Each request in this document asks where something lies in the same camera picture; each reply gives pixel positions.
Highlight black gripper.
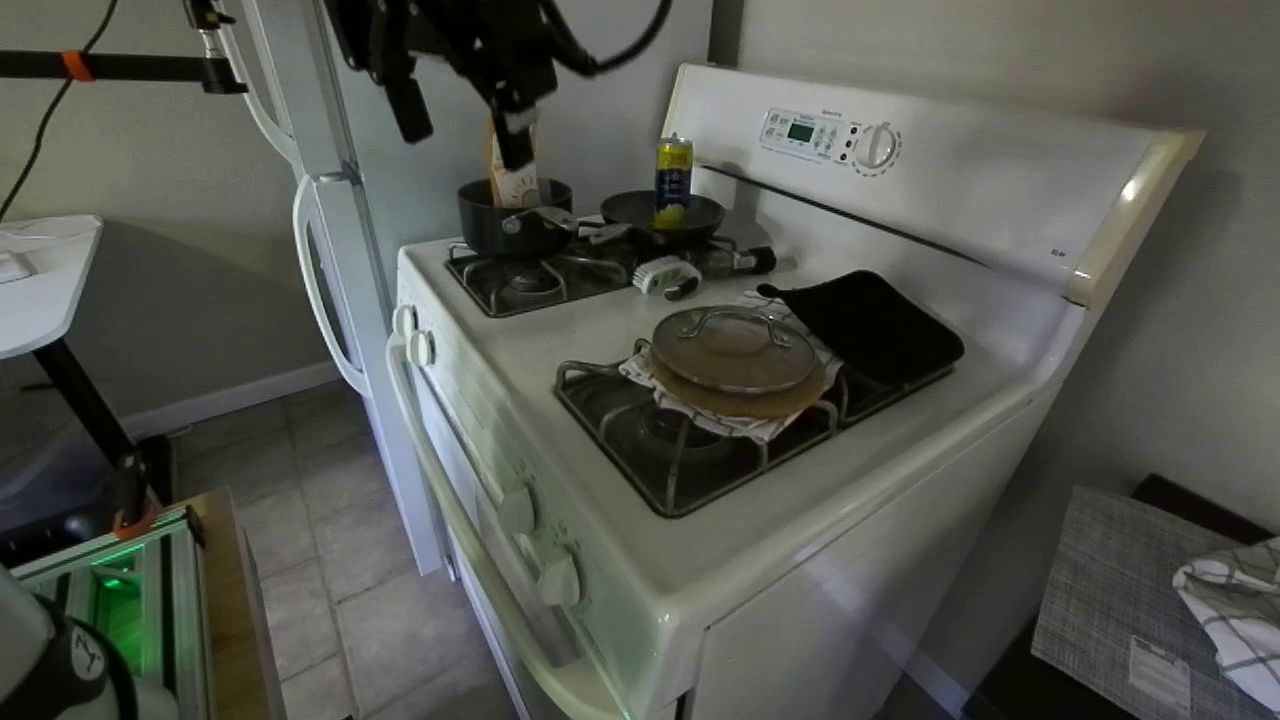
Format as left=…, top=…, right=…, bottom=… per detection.
left=438, top=0, right=569, bottom=153

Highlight glass pot lid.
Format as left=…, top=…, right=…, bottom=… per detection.
left=649, top=305, right=820, bottom=399

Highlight dark grey saucepan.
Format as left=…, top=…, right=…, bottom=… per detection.
left=455, top=176, right=632, bottom=260

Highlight yellow and blue can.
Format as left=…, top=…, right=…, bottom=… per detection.
left=654, top=129, right=700, bottom=238

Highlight black burner grate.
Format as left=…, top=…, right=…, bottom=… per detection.
left=445, top=233, right=782, bottom=320

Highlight white refrigerator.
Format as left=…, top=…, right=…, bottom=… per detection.
left=198, top=0, right=451, bottom=581

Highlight dark grey frying pan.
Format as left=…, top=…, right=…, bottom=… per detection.
left=597, top=187, right=782, bottom=280

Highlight white lattice kitchen towel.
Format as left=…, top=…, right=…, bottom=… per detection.
left=611, top=295, right=848, bottom=451

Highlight white round panel dial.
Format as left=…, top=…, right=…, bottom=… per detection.
left=853, top=121, right=907, bottom=176

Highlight round wooden board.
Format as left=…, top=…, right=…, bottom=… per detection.
left=635, top=347, right=842, bottom=426

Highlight pan with glass lid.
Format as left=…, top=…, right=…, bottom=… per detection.
left=553, top=357, right=928, bottom=521

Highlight black stand bar orange tape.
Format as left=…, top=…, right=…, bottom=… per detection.
left=0, top=46, right=253, bottom=94

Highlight black flat tray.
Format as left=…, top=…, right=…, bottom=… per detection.
left=757, top=268, right=968, bottom=390

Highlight white table with black leg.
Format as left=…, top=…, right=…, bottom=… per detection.
left=0, top=212, right=176, bottom=535

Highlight robot cart with wooden edge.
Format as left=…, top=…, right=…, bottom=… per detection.
left=0, top=484, right=288, bottom=720

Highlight white gas stove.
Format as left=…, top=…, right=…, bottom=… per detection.
left=379, top=61, right=1212, bottom=720

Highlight grey grid mat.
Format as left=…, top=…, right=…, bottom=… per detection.
left=1033, top=484, right=1280, bottom=720

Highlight dark side table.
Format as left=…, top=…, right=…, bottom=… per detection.
left=973, top=471, right=1280, bottom=720

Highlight white checkered cloth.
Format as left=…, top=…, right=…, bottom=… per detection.
left=1173, top=531, right=1280, bottom=714

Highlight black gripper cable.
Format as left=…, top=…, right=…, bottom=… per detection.
left=536, top=0, right=676, bottom=80

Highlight thin black hanging cable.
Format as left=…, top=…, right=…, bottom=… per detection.
left=0, top=0, right=125, bottom=221

